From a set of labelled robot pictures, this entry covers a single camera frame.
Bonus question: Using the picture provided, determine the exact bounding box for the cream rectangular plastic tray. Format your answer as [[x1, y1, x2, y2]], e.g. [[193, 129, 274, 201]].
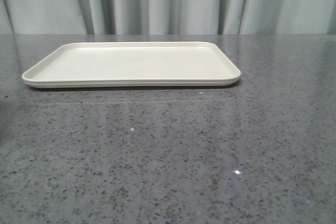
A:
[[22, 41, 241, 88]]

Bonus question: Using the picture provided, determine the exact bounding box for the pale grey-green curtain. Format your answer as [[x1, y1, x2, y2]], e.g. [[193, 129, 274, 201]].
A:
[[1, 0, 335, 35]]

